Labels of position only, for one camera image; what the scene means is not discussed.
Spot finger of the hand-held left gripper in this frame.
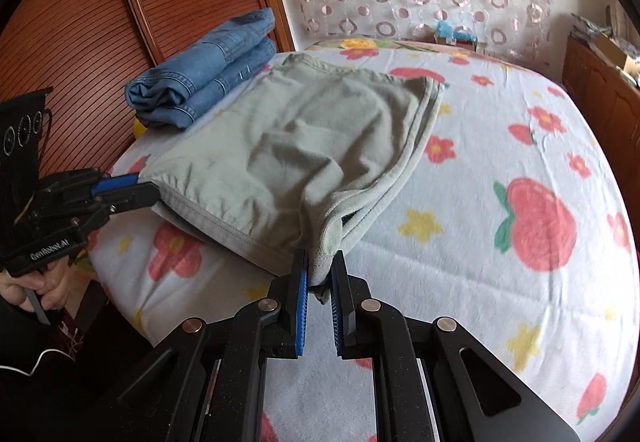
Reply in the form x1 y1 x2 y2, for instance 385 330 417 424
42 169 138 203
75 181 161 238

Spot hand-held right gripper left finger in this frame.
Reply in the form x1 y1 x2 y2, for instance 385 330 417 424
95 249 311 442

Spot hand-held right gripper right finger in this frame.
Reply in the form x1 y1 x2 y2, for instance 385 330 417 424
329 250 583 442

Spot green pants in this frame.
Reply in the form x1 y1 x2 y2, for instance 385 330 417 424
142 53 448 293

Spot person's left forearm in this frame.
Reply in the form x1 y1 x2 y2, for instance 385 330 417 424
0 305 126 442

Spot person's left hand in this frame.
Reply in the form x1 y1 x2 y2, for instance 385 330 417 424
0 262 71 323

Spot wooden slatted wardrobe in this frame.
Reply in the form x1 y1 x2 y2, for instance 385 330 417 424
0 0 296 183

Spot folded blue jeans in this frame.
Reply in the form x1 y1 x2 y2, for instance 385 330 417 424
125 8 277 130

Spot strawberry print bed sheet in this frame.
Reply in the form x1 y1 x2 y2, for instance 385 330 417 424
87 45 640 442

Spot floral blanket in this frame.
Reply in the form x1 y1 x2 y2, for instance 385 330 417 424
305 37 501 60

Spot small box with blue bag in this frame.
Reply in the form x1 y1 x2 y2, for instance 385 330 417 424
432 20 478 46

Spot long wooden cabinet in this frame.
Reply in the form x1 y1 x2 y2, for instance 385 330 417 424
562 35 640 158

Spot open cardboard box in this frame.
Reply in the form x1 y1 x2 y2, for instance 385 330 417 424
585 30 633 69

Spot pile of patterned cloth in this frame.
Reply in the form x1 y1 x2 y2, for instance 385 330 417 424
570 12 640 83

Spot white cable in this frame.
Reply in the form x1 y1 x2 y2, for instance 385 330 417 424
0 348 77 377

